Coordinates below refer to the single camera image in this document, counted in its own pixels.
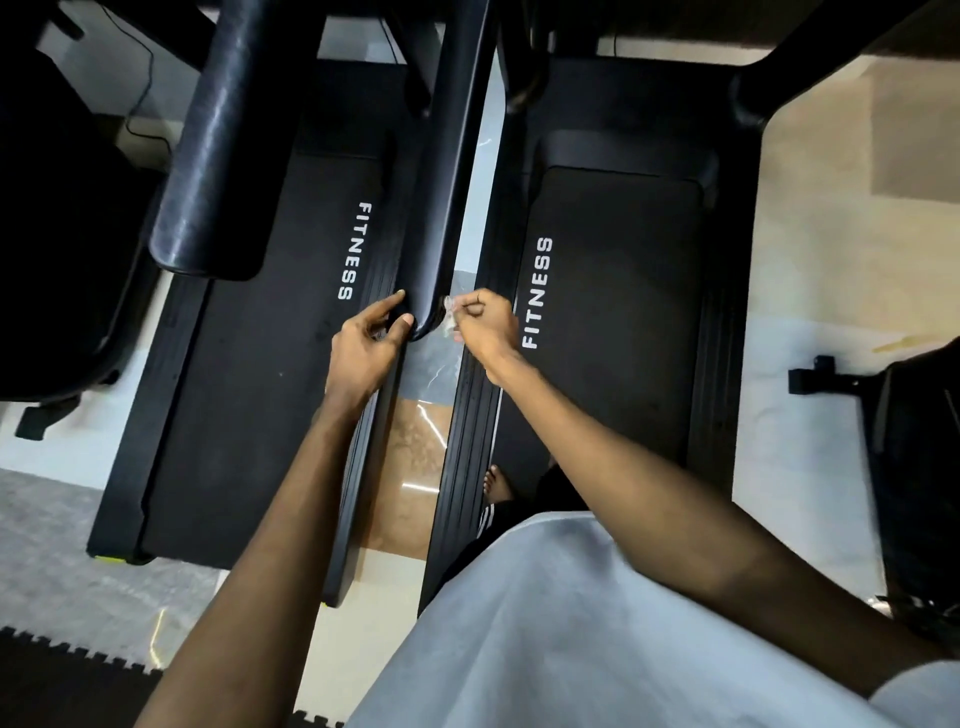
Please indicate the person's left hand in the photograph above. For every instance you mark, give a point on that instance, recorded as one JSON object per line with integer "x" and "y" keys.
{"x": 363, "y": 353}

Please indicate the person's right hand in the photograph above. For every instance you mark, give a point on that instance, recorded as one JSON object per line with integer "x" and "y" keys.
{"x": 488, "y": 330}

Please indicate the small white wipe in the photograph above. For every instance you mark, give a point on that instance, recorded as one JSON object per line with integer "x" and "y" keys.
{"x": 450, "y": 312}

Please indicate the black treadmill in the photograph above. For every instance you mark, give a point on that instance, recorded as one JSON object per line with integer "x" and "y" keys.
{"x": 630, "y": 300}
{"x": 270, "y": 330}

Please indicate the black spin bike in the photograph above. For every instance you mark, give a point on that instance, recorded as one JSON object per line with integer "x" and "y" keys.
{"x": 900, "y": 465}

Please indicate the person's right forearm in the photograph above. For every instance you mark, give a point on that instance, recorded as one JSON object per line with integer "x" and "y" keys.
{"x": 705, "y": 525}

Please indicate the person's left forearm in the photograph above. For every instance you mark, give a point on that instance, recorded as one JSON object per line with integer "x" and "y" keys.
{"x": 248, "y": 585}

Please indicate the person's bare foot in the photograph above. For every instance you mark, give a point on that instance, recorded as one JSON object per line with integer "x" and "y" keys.
{"x": 497, "y": 483}

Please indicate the black striped trousers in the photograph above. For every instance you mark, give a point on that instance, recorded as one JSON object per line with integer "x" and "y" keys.
{"x": 518, "y": 518}

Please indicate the black interlocking foam mat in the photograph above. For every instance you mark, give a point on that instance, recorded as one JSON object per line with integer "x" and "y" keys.
{"x": 75, "y": 683}

